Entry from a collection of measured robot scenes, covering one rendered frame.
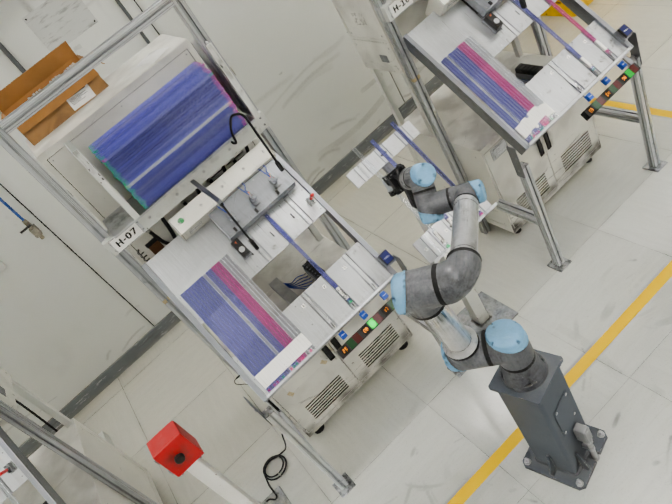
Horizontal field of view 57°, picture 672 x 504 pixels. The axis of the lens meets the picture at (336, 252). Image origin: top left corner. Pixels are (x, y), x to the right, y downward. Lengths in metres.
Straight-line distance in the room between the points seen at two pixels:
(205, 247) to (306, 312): 0.48
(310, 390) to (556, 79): 1.73
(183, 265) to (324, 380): 0.87
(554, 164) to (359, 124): 1.65
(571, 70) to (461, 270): 1.48
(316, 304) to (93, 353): 2.22
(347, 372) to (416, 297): 1.33
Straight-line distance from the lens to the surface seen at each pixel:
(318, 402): 2.92
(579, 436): 2.41
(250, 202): 2.43
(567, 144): 3.39
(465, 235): 1.74
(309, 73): 4.23
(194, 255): 2.46
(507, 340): 1.95
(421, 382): 2.97
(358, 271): 2.39
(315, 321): 2.35
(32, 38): 3.71
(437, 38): 2.82
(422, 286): 1.63
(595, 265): 3.10
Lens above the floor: 2.29
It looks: 36 degrees down
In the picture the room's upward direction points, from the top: 35 degrees counter-clockwise
